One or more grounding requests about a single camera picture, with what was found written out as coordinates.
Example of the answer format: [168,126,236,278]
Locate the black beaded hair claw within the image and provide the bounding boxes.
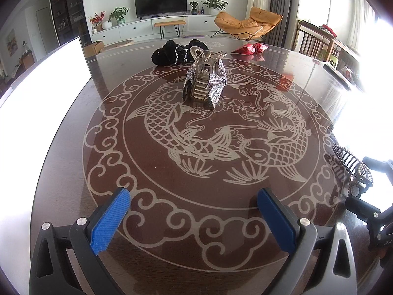
[332,143,374,198]

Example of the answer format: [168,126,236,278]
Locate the red packet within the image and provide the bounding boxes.
[233,42,268,55]

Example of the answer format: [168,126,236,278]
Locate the black fuzzy scrunchie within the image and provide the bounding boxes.
[151,39,209,67]

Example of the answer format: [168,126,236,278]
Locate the rhinestone silver hair claw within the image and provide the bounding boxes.
[183,58,229,110]

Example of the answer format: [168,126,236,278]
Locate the gold hair claw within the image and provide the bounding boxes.
[182,44,228,105]

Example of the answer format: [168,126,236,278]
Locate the cardboard box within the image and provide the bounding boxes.
[83,41,105,59]

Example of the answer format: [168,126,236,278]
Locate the wooden dining chair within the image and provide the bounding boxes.
[292,20,339,66]

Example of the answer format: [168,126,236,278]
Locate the white tv cabinet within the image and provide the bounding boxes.
[91,15,219,45]

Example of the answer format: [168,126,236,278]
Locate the orange lounge chair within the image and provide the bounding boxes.
[214,7,283,40]

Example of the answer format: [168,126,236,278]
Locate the red flower vase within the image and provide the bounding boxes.
[89,11,105,33]

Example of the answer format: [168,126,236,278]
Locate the green potted plant left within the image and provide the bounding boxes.
[109,7,130,25]

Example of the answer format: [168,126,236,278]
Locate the green potted plant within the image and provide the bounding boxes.
[202,0,228,15]
[109,7,130,25]

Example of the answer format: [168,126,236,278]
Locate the black display cabinet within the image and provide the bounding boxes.
[50,0,91,47]

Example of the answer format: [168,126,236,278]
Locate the wooden bench black legs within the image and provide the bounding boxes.
[153,19,186,39]

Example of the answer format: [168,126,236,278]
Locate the green potted plant right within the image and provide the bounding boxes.
[202,0,228,15]

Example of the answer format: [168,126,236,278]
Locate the grey curtain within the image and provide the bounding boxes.
[266,0,300,49]

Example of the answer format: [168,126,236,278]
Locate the small dark potted plant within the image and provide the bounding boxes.
[189,1,198,15]

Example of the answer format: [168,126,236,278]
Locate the black flat-screen television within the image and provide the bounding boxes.
[134,0,187,17]

